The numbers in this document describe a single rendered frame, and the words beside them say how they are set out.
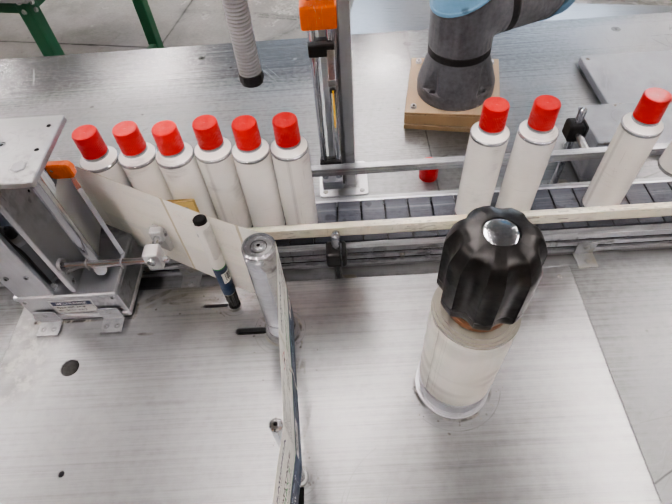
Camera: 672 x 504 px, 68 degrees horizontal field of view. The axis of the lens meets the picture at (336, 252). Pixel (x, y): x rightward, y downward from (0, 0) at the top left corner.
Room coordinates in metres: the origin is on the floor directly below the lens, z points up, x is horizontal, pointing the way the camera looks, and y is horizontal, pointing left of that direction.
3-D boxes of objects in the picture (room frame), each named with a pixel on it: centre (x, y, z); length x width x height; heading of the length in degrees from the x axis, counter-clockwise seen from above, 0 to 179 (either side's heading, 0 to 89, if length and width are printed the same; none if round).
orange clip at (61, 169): (0.47, 0.32, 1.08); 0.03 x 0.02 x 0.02; 88
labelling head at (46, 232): (0.44, 0.36, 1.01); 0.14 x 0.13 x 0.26; 88
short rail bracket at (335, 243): (0.44, 0.00, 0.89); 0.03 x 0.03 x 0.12; 88
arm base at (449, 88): (0.85, -0.27, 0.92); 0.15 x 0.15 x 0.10
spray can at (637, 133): (0.50, -0.42, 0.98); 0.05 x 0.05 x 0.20
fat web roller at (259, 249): (0.33, 0.08, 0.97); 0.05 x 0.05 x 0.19
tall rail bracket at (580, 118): (0.58, -0.39, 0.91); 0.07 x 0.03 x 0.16; 178
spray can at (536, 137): (0.51, -0.28, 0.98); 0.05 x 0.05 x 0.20
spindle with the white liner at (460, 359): (0.24, -0.13, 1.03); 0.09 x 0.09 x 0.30
